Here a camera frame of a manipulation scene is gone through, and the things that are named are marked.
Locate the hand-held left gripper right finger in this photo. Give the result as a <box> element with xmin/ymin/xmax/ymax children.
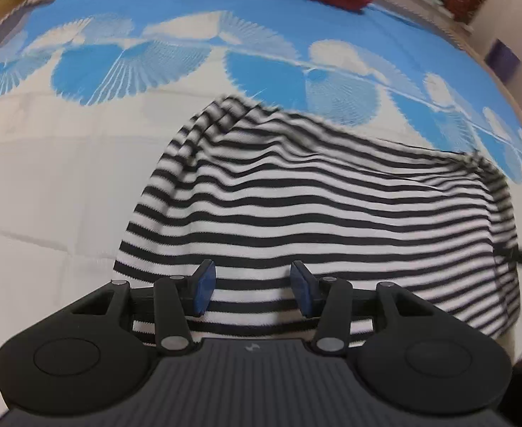
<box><xmin>289</xmin><ymin>260</ymin><xmax>436</xmax><ymax>355</ymax></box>

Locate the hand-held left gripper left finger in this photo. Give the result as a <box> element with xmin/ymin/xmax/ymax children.
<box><xmin>71</xmin><ymin>259</ymin><xmax>218</xmax><ymax>357</ymax></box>

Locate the black white striped shirt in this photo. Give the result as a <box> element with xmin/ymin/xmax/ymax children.
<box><xmin>113</xmin><ymin>94</ymin><xmax>522</xmax><ymax>350</ymax></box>

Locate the blue white printed blanket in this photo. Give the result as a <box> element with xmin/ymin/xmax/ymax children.
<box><xmin>0</xmin><ymin>0</ymin><xmax>522</xmax><ymax>415</ymax></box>

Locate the purple box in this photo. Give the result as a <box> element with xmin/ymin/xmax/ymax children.
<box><xmin>484</xmin><ymin>38</ymin><xmax>522</xmax><ymax>82</ymax></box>

